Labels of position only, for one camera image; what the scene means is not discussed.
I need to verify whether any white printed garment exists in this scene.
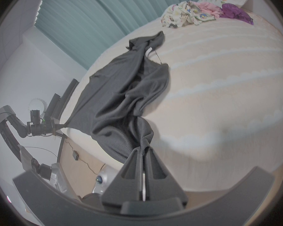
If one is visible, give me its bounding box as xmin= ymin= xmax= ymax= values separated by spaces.
xmin=161 ymin=1 xmax=216 ymax=29

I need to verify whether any black T-shirt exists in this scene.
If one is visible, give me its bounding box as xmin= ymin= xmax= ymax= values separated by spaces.
xmin=59 ymin=31 xmax=171 ymax=165

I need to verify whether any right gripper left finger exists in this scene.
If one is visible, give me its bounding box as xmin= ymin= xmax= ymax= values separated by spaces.
xmin=101 ymin=148 xmax=143 ymax=209

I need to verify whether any round white mirror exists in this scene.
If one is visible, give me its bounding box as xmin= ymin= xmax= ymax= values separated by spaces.
xmin=28 ymin=98 xmax=47 ymax=118

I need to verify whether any black chest of drawers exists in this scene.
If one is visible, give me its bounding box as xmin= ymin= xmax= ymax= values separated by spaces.
xmin=44 ymin=79 xmax=80 ymax=125

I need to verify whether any purple garment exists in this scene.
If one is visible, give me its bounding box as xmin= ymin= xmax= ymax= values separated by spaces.
xmin=219 ymin=3 xmax=254 ymax=25

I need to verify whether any bed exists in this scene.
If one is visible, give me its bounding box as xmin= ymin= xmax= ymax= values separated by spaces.
xmin=61 ymin=0 xmax=283 ymax=194

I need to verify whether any pink garment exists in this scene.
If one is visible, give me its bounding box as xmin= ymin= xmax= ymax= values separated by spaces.
xmin=196 ymin=2 xmax=223 ymax=18

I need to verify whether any black power adapter cable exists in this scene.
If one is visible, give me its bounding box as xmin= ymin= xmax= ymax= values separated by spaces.
xmin=66 ymin=139 xmax=102 ymax=175

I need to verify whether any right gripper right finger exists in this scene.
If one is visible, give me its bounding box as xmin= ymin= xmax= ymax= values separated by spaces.
xmin=145 ymin=148 xmax=188 ymax=208

